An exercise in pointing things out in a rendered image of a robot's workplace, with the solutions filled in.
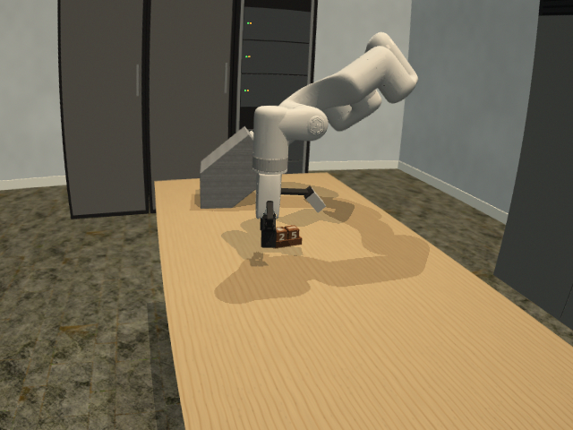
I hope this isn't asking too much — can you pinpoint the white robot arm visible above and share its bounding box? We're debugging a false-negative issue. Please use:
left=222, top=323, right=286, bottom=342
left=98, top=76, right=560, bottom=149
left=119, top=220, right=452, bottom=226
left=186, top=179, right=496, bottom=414
left=249, top=32, right=418, bottom=172

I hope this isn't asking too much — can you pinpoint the brown wooden tray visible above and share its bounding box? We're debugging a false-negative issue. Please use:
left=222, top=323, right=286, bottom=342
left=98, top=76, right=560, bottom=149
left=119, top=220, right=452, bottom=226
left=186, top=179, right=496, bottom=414
left=275, top=236, right=302, bottom=248

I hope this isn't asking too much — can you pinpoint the brown number cube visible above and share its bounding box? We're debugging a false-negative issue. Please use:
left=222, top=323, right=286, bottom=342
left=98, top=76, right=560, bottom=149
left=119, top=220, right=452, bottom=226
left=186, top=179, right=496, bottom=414
left=284, top=225, right=300, bottom=239
left=276, top=227, right=287, bottom=241

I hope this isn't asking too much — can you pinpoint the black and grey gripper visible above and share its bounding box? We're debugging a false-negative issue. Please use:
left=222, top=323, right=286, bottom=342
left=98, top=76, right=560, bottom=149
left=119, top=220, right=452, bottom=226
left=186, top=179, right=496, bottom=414
left=252, top=169, right=287, bottom=248

